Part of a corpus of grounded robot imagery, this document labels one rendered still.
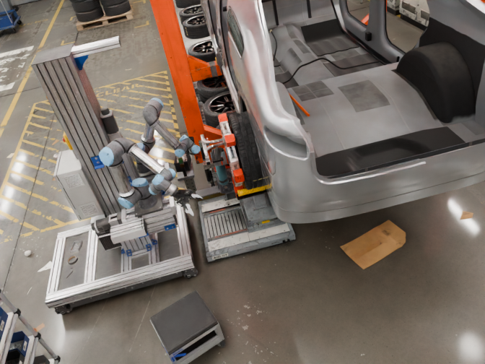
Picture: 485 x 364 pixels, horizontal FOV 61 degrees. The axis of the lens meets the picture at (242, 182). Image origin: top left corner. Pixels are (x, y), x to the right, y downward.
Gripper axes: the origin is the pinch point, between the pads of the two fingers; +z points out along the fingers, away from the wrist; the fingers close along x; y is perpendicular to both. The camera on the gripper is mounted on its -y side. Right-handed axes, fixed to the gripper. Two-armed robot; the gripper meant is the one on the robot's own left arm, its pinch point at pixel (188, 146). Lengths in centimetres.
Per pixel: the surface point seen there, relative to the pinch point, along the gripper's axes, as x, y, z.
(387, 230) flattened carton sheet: 167, 70, -78
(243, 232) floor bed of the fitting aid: 51, 80, -18
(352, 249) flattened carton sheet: 131, 86, -78
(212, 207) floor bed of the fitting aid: 32, 63, 26
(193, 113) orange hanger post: 3.3, -30.4, -4.6
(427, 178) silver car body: 122, 15, -168
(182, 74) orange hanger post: -10, -62, -22
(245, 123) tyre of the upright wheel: 33, -20, -66
